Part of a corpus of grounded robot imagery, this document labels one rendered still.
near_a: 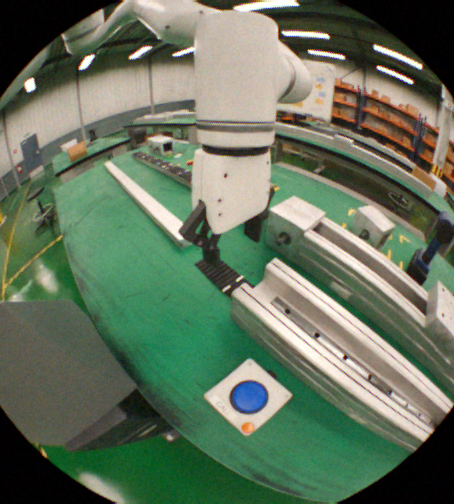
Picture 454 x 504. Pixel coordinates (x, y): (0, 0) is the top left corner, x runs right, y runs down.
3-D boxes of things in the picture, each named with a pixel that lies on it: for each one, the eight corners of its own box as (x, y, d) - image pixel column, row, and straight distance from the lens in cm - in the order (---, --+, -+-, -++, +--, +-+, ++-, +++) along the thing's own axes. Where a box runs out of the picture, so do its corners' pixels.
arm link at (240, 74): (242, 114, 29) (182, 120, 24) (243, 35, 31) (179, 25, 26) (294, 123, 24) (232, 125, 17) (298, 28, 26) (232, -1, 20)
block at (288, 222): (257, 247, 46) (262, 213, 40) (287, 226, 54) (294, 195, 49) (288, 269, 43) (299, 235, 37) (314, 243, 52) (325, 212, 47)
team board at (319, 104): (239, 154, 378) (240, 57, 371) (254, 150, 416) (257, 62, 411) (316, 180, 313) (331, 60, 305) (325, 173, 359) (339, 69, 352)
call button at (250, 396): (225, 397, 26) (225, 396, 24) (249, 377, 27) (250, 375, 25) (247, 417, 26) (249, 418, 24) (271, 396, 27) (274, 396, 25)
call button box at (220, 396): (206, 396, 32) (201, 394, 26) (253, 358, 33) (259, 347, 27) (243, 431, 32) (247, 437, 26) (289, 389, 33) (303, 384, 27)
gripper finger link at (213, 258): (204, 220, 26) (207, 256, 31) (183, 231, 25) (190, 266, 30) (220, 232, 24) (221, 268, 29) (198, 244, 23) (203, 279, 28)
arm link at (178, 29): (207, 29, 51) (290, 117, 32) (133, 28, 44) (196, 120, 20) (226, 3, 49) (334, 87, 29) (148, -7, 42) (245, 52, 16)
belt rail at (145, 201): (105, 168, 131) (104, 164, 131) (111, 165, 132) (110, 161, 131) (181, 250, 46) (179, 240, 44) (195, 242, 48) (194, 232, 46)
